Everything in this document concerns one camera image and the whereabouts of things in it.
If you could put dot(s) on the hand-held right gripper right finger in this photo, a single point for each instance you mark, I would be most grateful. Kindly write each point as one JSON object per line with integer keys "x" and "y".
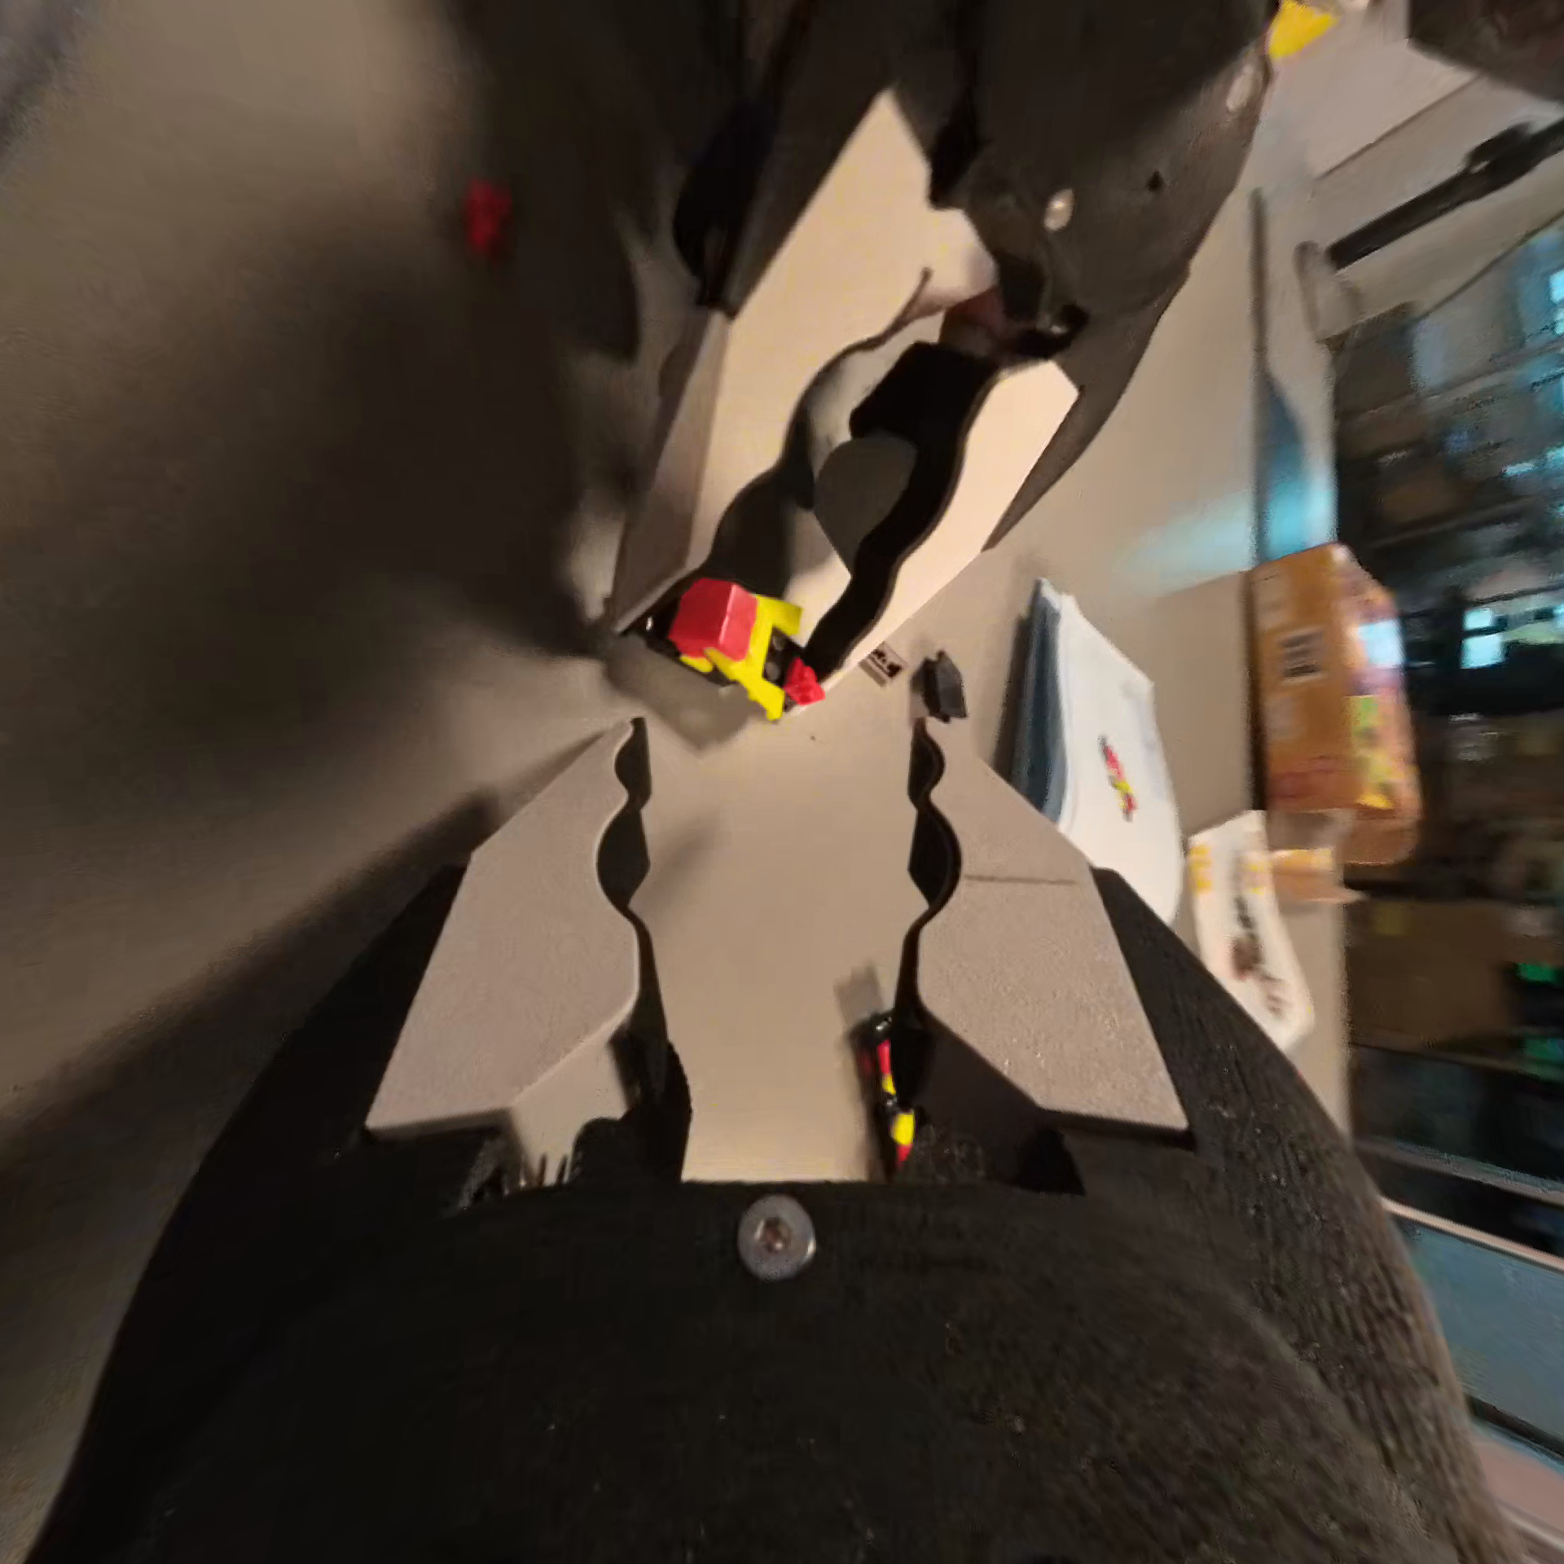
{"x": 1040, "y": 979}

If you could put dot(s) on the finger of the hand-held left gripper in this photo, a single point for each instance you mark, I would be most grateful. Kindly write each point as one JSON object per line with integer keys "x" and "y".
{"x": 831, "y": 282}
{"x": 1002, "y": 454}

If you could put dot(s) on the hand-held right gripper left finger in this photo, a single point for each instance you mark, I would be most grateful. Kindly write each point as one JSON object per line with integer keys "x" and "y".
{"x": 526, "y": 979}

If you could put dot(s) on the red yellow lego model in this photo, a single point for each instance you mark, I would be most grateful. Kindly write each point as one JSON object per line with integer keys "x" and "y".
{"x": 721, "y": 618}

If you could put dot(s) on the small red lego piece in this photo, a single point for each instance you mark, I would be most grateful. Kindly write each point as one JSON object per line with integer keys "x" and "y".
{"x": 487, "y": 219}

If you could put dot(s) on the angular black lego piece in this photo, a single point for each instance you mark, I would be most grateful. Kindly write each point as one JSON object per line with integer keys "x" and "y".
{"x": 943, "y": 688}

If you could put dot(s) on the flat black lego piece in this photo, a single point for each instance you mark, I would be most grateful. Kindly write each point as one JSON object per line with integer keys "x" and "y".
{"x": 883, "y": 668}

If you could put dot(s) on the orange cardboard lego box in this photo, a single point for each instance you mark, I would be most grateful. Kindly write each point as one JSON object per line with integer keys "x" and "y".
{"x": 1321, "y": 685}

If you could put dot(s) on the white instruction leaflet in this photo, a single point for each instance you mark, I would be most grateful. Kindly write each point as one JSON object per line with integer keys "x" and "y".
{"x": 1246, "y": 942}

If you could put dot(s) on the open instruction booklet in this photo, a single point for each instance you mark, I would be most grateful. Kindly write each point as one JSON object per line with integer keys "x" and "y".
{"x": 1099, "y": 759}

